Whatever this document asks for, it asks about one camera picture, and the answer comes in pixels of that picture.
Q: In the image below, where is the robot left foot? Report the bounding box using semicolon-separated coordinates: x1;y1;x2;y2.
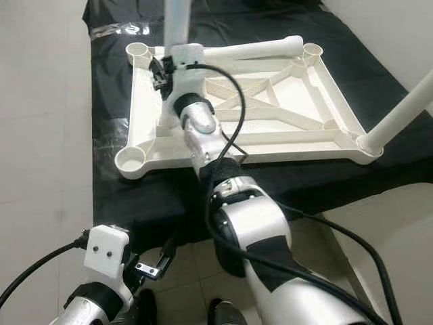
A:
132;288;158;325

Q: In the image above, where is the white plastic table leg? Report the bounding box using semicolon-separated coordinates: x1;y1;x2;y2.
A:
156;0;193;129
203;35;305;62
357;68;433;155

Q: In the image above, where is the long clear tape strip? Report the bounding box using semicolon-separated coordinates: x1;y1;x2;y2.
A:
91;24;143;38

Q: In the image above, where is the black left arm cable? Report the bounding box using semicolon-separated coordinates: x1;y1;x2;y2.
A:
0;234;92;305

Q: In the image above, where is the crumpled clear tape patch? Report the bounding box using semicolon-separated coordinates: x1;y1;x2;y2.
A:
105;118;129;153

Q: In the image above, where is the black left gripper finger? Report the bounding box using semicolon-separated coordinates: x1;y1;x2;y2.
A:
155;233;177;272

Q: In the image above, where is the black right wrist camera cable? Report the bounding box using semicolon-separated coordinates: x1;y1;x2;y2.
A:
193;63;386;325

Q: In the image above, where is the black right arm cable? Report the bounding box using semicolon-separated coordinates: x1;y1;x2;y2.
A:
284;203;396;325

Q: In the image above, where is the black tablecloth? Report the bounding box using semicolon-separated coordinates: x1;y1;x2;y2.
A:
83;0;433;253

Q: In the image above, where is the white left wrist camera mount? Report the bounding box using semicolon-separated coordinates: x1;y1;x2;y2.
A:
85;225;133;292

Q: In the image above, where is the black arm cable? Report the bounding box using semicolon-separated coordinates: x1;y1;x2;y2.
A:
0;234;92;305
284;203;396;325

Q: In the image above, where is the speckled grey right wrist camera mount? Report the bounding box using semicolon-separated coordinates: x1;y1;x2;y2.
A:
166;43;207;102

